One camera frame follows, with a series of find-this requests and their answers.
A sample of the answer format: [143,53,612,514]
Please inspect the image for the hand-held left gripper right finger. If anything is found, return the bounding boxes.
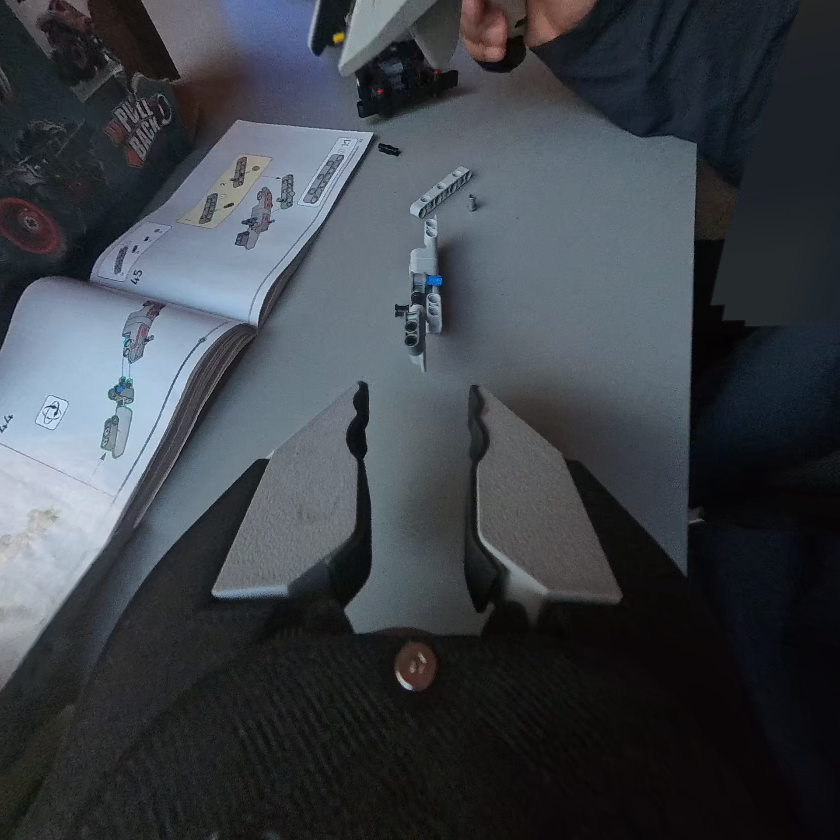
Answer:
[465,384,623,621]

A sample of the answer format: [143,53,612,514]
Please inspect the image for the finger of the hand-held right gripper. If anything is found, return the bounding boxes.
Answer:
[408,0,462,68]
[337,0,422,75]

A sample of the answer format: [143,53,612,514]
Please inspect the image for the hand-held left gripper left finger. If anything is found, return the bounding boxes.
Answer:
[211,381,373,608]

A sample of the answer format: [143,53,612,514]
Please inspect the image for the lego vehicle model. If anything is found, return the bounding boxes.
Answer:
[308,0,460,119]

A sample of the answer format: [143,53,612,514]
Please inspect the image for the light grey lego beam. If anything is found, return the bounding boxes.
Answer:
[411,167,473,218]

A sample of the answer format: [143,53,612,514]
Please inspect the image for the grey lego sub-assembly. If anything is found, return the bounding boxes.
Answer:
[395,217,448,373]

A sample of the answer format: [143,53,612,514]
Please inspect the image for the person's right forearm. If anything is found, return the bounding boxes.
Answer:
[528,0,803,188]

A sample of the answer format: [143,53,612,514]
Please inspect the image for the lego instruction booklet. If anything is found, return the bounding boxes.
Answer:
[0,119,375,690]

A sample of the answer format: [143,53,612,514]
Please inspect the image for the dark lego set box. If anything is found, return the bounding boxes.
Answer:
[0,0,194,316]

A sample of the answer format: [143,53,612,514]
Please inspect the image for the person's right hand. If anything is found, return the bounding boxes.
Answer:
[459,0,592,63]

